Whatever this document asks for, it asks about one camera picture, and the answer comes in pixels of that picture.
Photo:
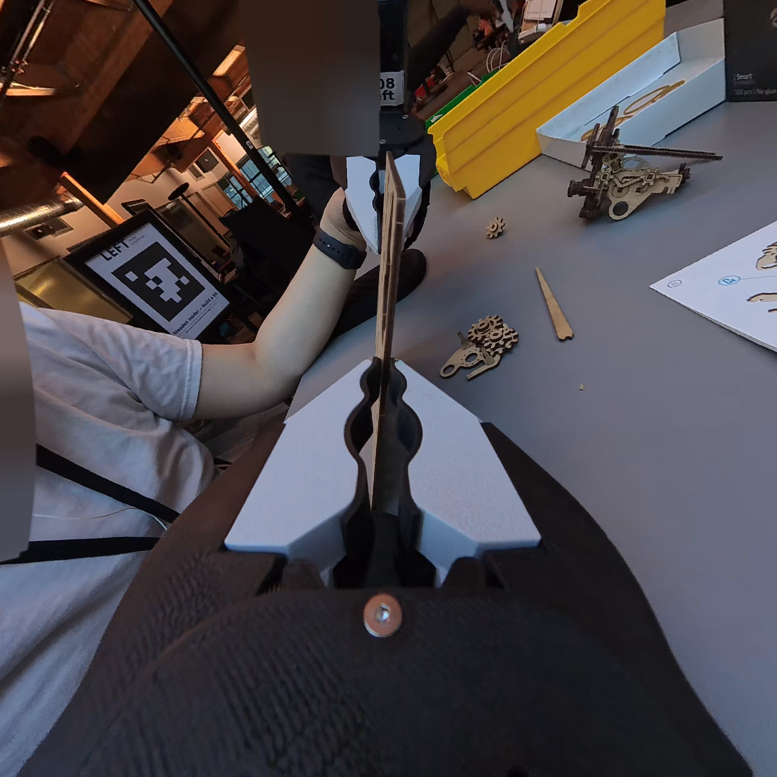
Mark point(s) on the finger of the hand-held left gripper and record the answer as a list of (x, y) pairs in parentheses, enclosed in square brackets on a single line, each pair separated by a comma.
[(411, 188), (361, 194)]

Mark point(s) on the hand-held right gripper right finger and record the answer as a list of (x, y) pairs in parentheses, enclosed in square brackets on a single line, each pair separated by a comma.
[(467, 485)]

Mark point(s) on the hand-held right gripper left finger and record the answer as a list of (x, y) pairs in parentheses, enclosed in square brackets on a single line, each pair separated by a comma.
[(291, 485)]

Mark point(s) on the laser-cut wooden parts sheet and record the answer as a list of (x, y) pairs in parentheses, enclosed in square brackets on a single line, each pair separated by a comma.
[(387, 291)]

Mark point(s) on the person's left forearm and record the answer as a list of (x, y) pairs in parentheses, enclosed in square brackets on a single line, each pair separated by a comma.
[(273, 346)]

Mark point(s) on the grey desk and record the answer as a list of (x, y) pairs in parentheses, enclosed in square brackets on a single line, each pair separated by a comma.
[(607, 485)]

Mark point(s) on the person's left hand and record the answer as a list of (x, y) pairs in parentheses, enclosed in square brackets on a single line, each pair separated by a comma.
[(332, 215)]

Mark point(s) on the black smartwatch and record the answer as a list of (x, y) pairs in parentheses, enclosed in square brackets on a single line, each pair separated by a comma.
[(340, 250)]

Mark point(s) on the green plastic bin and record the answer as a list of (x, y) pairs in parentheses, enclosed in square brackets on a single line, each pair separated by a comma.
[(461, 100)]

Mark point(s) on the small wooden gear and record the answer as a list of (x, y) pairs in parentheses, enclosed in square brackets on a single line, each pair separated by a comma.
[(496, 227)]

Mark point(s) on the yellow plastic bin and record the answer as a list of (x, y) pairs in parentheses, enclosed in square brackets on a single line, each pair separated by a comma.
[(516, 115)]

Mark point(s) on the wooden gear cluster part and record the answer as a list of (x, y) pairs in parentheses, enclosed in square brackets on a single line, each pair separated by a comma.
[(485, 349)]

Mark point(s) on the black slanted pole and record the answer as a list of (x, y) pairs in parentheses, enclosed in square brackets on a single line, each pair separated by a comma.
[(206, 91)]

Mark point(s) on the pointed wooden stick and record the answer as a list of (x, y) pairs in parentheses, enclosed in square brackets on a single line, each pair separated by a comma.
[(555, 309)]

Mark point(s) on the person's white t-shirt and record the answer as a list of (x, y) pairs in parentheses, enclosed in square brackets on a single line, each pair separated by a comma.
[(91, 425)]

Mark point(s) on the wooden model assembly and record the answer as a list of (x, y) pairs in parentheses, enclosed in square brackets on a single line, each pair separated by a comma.
[(625, 182)]

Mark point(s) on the black framed marker sign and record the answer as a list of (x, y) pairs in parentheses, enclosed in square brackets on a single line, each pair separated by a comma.
[(158, 282)]

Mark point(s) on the light wooden cutout sheet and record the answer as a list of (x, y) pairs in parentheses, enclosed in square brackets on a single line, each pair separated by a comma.
[(652, 97)]

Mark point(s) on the white cardboard box tray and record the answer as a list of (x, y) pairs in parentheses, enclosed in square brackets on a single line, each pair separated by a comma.
[(661, 73)]

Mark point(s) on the white instruction booklet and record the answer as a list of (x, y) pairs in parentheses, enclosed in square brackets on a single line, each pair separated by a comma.
[(728, 291)]

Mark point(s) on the black product box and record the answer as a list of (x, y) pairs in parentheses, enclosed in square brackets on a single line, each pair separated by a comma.
[(753, 48)]

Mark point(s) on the silver ventilation duct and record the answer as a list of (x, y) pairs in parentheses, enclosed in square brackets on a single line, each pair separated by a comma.
[(36, 212)]

